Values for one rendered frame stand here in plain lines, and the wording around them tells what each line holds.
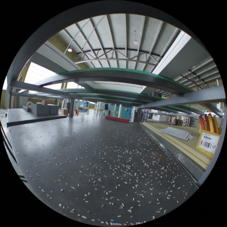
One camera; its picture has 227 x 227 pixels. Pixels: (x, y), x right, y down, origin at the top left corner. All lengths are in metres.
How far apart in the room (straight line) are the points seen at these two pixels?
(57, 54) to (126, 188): 0.44
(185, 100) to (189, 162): 0.21
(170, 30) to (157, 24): 1.33
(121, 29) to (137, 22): 1.80
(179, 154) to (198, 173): 0.12
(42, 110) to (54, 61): 0.64
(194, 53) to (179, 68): 0.07
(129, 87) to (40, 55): 0.54
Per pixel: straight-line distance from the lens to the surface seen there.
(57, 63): 0.30
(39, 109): 0.85
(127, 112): 4.92
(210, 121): 0.35
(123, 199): 0.15
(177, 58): 0.20
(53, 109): 0.95
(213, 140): 0.32
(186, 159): 0.31
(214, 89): 0.24
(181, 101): 0.31
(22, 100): 7.59
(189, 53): 0.19
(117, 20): 8.21
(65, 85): 10.34
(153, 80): 0.24
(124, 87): 0.55
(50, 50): 0.32
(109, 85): 0.56
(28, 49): 0.20
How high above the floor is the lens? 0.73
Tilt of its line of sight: 4 degrees down
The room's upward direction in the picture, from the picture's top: 8 degrees clockwise
